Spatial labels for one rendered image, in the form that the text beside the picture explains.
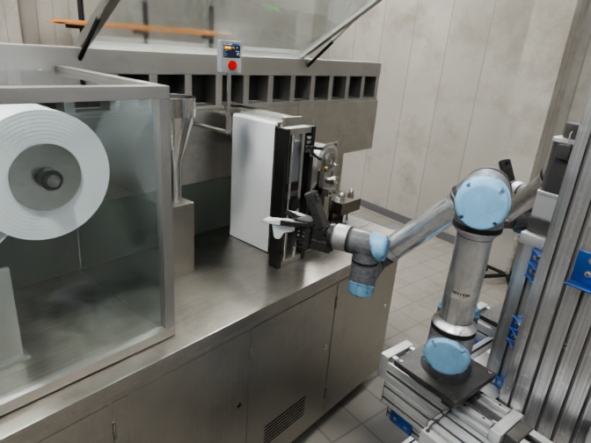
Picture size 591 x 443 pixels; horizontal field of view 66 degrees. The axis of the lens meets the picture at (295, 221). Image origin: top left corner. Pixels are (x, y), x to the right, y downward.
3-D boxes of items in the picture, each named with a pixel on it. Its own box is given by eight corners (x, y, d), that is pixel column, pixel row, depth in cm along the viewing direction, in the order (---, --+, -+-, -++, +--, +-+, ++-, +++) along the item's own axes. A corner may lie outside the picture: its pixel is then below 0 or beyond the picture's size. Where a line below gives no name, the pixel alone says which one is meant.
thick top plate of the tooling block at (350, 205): (340, 216, 218) (342, 204, 216) (280, 194, 242) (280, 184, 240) (359, 209, 229) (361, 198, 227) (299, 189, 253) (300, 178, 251)
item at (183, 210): (171, 282, 161) (168, 119, 141) (149, 268, 169) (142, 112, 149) (204, 271, 171) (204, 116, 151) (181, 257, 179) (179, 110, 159)
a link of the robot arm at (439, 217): (494, 150, 122) (360, 244, 148) (492, 158, 113) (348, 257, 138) (521, 185, 122) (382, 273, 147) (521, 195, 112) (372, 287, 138)
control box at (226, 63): (222, 73, 148) (222, 39, 144) (216, 71, 153) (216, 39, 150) (243, 74, 151) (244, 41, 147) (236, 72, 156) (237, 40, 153)
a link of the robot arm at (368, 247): (381, 269, 122) (385, 240, 119) (342, 258, 126) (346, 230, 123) (388, 258, 129) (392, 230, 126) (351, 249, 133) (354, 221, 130)
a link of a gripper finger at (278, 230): (260, 238, 129) (293, 241, 131) (263, 218, 127) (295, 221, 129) (259, 236, 132) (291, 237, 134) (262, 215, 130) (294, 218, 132)
